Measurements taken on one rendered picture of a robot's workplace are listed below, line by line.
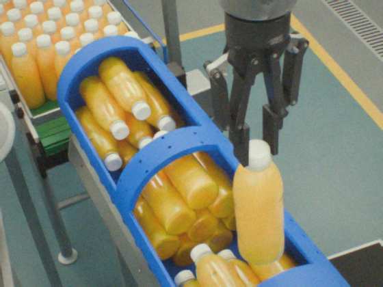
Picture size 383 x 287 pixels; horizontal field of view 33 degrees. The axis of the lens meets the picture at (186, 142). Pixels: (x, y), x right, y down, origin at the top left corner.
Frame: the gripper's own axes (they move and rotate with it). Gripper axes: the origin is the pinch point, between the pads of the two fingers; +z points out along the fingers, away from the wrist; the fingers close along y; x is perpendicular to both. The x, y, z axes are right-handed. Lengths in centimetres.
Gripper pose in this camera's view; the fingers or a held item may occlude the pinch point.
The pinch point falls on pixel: (256, 136)
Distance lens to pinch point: 87.7
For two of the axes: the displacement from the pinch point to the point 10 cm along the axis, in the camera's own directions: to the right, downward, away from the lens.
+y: 9.0, -3.4, 2.7
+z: 0.6, 7.3, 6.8
